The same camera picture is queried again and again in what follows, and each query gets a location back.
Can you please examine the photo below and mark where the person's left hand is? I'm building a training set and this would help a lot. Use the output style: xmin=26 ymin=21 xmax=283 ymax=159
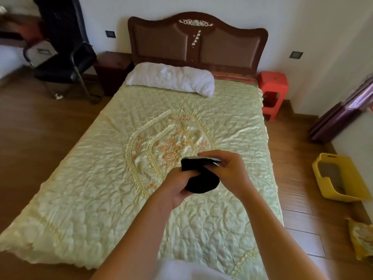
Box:
xmin=155 ymin=167 xmax=201 ymax=210

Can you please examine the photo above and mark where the person's right hand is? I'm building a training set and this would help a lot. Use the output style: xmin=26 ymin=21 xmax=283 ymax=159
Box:
xmin=197 ymin=150 xmax=254 ymax=200

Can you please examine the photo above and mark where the black sock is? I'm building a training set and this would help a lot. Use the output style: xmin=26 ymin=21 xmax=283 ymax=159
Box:
xmin=181 ymin=156 xmax=222 ymax=194

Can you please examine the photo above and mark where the person's left forearm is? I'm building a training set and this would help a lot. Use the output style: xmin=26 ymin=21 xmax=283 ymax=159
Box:
xmin=91 ymin=192 xmax=173 ymax=280

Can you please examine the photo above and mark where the person's right forearm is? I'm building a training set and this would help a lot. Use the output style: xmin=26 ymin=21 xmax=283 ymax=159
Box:
xmin=238 ymin=186 xmax=329 ymax=280

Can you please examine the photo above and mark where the pale yellow quilted bedspread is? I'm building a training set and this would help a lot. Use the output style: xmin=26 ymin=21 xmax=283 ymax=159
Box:
xmin=0 ymin=73 xmax=284 ymax=280

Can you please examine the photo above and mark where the person's white shirt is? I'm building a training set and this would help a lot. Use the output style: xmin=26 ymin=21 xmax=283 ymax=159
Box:
xmin=154 ymin=258 xmax=234 ymax=280

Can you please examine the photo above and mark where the red plastic stool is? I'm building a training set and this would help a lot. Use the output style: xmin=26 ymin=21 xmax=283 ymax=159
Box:
xmin=257 ymin=71 xmax=289 ymax=122

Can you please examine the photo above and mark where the white pillow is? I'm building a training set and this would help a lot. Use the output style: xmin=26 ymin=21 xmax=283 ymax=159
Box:
xmin=125 ymin=62 xmax=215 ymax=98

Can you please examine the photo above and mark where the yellow plastic basket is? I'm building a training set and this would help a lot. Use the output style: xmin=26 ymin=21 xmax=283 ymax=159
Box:
xmin=312 ymin=153 xmax=372 ymax=203

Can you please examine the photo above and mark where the dark wooden nightstand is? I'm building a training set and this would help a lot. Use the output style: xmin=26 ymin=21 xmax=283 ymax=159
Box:
xmin=93 ymin=51 xmax=135 ymax=97

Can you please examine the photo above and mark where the brown wooden headboard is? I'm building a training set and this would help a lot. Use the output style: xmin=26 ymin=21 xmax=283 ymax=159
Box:
xmin=128 ymin=11 xmax=269 ymax=76

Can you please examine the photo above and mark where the purple curtain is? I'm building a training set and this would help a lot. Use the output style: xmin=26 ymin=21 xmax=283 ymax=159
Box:
xmin=308 ymin=73 xmax=373 ymax=143

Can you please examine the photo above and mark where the yellow plastic bag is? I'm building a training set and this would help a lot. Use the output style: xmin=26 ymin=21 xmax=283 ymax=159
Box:
xmin=346 ymin=218 xmax=373 ymax=261

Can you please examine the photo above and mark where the black office chair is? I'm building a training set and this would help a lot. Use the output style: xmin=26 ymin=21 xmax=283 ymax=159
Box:
xmin=23 ymin=0 xmax=103 ymax=104

